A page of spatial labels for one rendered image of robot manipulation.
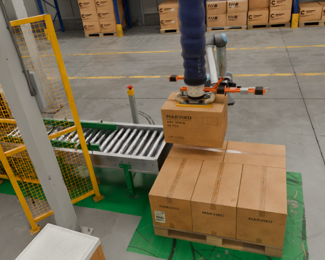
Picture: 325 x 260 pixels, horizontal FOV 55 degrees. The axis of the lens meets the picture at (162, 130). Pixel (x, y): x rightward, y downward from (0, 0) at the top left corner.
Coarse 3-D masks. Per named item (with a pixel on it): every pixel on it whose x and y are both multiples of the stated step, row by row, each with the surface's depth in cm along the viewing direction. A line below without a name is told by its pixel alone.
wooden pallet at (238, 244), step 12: (156, 228) 309; (168, 228) 304; (192, 240) 303; (204, 240) 300; (216, 240) 292; (228, 240) 298; (240, 240) 282; (252, 252) 286; (264, 252) 282; (276, 252) 277
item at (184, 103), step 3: (183, 102) 310; (186, 102) 307; (198, 102) 306; (201, 102) 302; (210, 102) 305; (177, 105) 308; (180, 105) 307; (183, 105) 306; (186, 105) 305; (189, 105) 304; (192, 105) 303; (195, 105) 303; (198, 105) 302; (201, 105) 301; (204, 105) 300; (207, 105) 300; (210, 105) 299
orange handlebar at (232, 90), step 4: (180, 88) 312; (184, 88) 310; (204, 88) 307; (208, 88) 305; (228, 88) 300; (232, 88) 297; (236, 88) 297; (232, 92) 296; (248, 92) 291; (252, 92) 290; (264, 92) 287
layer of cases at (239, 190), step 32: (192, 160) 325; (224, 160) 319; (256, 160) 313; (160, 192) 288; (192, 192) 284; (224, 192) 279; (256, 192) 275; (160, 224) 305; (192, 224) 291; (224, 224) 278; (256, 224) 267
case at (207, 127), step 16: (224, 96) 316; (176, 112) 304; (192, 112) 299; (208, 112) 294; (224, 112) 308; (176, 128) 314; (192, 128) 309; (208, 128) 303; (224, 128) 317; (192, 144) 319; (208, 144) 313
